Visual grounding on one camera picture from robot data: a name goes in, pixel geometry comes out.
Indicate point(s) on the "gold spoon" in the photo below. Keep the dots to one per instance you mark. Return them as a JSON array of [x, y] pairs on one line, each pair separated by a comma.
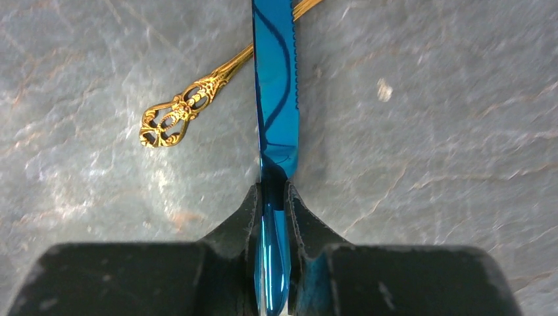
[[183, 109]]

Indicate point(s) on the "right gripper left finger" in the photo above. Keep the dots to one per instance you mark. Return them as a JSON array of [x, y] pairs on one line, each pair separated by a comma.
[[210, 276]]

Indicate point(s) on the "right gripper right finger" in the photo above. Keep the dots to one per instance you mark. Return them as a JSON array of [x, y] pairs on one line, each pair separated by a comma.
[[332, 276]]

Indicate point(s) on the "blue handled utensil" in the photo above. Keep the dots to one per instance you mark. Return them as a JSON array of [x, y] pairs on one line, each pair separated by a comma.
[[272, 273]]

